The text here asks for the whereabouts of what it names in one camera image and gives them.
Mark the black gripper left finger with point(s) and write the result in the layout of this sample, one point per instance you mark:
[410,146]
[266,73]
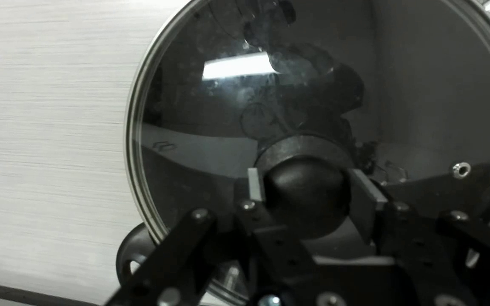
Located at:
[271,238]

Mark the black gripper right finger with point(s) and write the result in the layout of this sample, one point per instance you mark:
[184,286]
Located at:
[403,238]

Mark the glass lid with black knob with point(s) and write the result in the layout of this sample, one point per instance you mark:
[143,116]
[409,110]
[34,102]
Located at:
[307,192]

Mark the black cooking pot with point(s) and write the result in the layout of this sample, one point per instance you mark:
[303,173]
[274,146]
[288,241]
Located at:
[126,252]

